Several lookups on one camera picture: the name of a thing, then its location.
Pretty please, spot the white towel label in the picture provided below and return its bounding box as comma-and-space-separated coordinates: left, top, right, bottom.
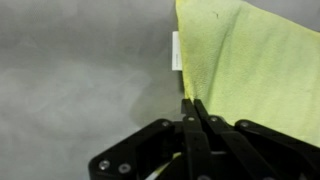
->
171, 30, 183, 72

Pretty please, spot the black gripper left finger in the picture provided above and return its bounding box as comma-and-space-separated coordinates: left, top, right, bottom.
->
88, 98, 214, 180

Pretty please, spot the yellow microfibre towel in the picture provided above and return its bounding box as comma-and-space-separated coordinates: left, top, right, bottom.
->
153, 0, 320, 178

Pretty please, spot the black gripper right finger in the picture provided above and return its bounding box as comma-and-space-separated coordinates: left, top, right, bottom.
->
193, 98, 320, 180

